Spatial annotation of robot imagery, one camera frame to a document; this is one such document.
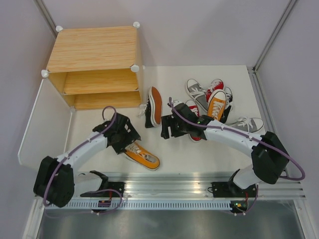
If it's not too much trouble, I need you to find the grey sneaker back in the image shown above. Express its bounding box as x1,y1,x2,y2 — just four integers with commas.
185,79,208,112

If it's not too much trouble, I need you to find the wooden two-shelf shoe cabinet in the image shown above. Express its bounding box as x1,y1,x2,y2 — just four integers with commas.
41,21,144,110

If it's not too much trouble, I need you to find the grey sneaker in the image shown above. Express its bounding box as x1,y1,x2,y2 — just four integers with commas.
227,117,264,133
185,79,208,112

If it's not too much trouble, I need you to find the red sneaker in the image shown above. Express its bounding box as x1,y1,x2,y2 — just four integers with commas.
206,79,224,101
185,100,201,142

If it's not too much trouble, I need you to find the aluminium frame post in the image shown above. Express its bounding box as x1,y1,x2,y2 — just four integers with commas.
33,0,58,38
247,0,298,139

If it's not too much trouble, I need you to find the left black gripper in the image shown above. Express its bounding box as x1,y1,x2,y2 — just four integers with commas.
111,121,140,154

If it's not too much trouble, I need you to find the left aluminium frame post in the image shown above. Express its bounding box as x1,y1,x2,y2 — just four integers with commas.
33,0,58,38

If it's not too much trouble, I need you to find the red sneaker back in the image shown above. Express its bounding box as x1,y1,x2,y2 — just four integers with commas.
206,79,224,101

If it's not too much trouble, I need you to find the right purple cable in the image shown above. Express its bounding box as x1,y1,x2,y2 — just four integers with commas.
168,97,306,217

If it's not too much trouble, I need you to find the right aluminium frame post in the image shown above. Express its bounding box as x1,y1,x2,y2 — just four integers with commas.
247,0,298,139

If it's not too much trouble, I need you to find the black sneaker back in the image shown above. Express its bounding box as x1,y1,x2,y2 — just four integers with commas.
220,87,233,123

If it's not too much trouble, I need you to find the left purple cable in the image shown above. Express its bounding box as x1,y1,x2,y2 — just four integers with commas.
42,106,125,217

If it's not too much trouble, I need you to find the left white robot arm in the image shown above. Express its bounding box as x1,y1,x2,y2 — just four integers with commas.
33,113,141,208

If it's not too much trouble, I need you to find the grey sneaker right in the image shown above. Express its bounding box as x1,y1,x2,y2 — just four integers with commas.
227,117,264,133

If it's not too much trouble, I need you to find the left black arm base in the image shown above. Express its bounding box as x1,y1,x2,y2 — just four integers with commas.
80,182,125,211

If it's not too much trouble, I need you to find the black sneaker orange sole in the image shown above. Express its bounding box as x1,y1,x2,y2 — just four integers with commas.
138,86,162,128

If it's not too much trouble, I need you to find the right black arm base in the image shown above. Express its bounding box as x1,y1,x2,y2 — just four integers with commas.
207,182,259,216

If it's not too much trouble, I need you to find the purple cable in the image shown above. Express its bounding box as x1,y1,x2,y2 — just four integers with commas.
168,97,306,217
42,106,125,217

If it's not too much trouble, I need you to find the red sneaker front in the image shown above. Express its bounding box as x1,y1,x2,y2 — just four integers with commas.
185,100,201,142

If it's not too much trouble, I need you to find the aluminium mounting rail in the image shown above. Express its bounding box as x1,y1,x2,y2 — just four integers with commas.
34,174,307,202

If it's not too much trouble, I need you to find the white slotted cable duct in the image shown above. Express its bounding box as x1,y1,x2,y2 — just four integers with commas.
63,199,231,210

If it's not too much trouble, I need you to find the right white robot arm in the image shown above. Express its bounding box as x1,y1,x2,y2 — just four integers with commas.
161,102,289,197

